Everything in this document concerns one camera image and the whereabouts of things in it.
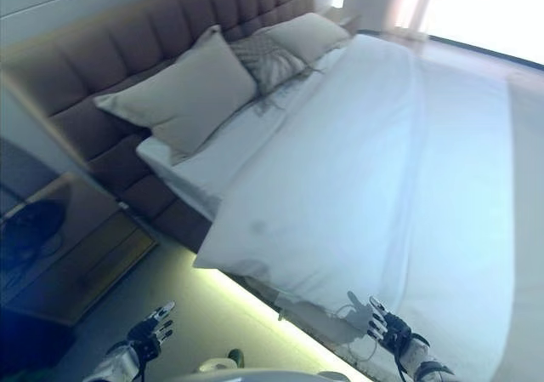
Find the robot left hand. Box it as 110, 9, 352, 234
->
127, 299, 177, 359

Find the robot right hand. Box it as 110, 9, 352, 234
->
366, 295, 416, 352

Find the beige bed runner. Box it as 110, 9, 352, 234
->
505, 79, 544, 357

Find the silver robot left leg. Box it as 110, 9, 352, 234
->
203, 347, 247, 370

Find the wooden nightstand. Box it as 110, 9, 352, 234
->
326, 5, 362, 34
0, 171, 158, 328

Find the black round device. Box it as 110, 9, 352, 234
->
0, 198, 69, 268

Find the beige pillow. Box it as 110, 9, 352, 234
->
263, 11, 352, 64
93, 24, 259, 164

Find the tufted fabric headboard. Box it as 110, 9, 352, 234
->
8, 0, 315, 179

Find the grey fringed decorative cushion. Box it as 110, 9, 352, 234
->
229, 32, 324, 115

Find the brown upholstered bed frame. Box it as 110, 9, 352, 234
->
84, 126, 222, 255

